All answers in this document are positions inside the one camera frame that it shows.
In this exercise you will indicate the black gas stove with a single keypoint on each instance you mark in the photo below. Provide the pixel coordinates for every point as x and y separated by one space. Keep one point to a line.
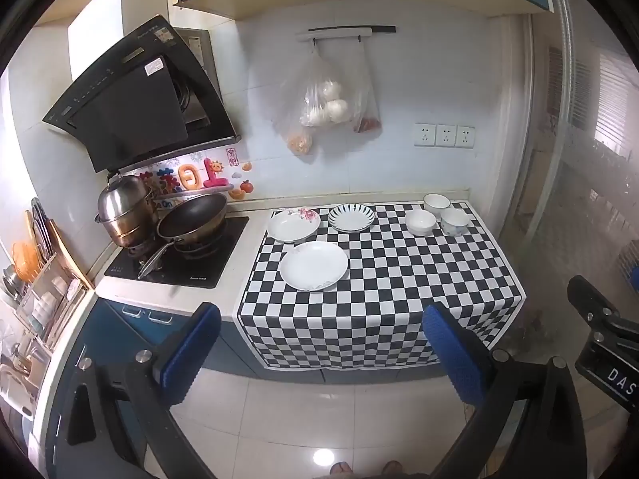
199 270

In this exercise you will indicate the clear bag of orange food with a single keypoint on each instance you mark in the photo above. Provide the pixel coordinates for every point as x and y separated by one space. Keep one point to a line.
299 142

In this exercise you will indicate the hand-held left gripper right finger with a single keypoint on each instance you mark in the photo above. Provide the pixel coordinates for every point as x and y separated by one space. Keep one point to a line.
452 354

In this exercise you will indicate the floral bowl with blue rim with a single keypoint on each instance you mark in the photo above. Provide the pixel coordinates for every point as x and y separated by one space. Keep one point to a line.
454 223

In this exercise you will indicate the person's right foot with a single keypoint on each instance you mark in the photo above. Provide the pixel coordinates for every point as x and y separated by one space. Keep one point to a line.
392 467

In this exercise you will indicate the white hood chimney cover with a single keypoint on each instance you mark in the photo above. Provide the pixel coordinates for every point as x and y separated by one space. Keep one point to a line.
95 25

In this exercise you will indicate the orange plastic colander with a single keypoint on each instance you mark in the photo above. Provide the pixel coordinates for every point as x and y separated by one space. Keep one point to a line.
26 259

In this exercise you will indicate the black white checkered cloth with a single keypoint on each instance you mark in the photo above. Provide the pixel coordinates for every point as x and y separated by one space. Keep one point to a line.
399 299

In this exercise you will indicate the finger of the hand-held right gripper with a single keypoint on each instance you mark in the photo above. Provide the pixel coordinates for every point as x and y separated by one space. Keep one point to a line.
590 300

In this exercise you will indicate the white bowl with dark rim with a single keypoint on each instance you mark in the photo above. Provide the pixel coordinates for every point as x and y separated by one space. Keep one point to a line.
437 203

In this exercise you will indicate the colourful wall stickers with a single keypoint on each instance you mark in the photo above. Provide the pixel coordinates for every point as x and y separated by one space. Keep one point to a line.
192 174

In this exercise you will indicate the clear bag of red food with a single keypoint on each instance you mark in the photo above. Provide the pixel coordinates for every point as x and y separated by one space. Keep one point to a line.
368 122

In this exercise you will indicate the metal dish rack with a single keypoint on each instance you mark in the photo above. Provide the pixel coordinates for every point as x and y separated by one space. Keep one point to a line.
35 309

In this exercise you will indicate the pink floral plate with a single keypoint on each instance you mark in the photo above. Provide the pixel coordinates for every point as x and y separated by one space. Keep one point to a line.
292 225

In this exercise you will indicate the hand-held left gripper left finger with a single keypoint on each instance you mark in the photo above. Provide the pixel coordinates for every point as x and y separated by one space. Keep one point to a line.
192 354

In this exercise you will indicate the black range hood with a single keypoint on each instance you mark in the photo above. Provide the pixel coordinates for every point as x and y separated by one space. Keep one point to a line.
130 105

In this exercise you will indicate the blue striped plate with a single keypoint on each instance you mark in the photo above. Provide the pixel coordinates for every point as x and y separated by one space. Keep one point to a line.
351 218

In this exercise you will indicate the white wall hook rail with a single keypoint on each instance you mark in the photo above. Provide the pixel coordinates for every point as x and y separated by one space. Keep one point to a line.
344 34

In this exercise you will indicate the plain white bowl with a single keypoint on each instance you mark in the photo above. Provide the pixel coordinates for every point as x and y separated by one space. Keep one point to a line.
420 222

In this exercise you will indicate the wooden cutting board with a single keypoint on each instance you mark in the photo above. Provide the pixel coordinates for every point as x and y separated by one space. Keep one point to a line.
70 254

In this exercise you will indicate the person's left foot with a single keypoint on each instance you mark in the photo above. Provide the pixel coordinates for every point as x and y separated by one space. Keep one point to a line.
342 469

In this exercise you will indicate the clear bag of white buns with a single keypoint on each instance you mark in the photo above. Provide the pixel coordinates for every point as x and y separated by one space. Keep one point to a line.
324 100

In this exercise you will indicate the white wall socket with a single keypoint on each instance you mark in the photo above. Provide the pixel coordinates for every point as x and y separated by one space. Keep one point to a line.
446 135
425 134
466 136

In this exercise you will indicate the person's foot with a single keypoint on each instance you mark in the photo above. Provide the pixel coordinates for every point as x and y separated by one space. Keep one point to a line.
392 467
342 469

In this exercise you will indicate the plain white plate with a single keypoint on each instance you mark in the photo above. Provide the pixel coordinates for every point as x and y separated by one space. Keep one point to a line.
313 265

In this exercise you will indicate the stainless steel steamer pot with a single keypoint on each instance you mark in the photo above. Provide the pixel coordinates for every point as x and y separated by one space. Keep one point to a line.
125 204

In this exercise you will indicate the glass sliding door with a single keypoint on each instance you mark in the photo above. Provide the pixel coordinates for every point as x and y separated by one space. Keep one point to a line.
584 134

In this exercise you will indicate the dark frying pan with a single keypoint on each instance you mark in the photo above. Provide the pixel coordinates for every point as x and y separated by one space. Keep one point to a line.
192 217

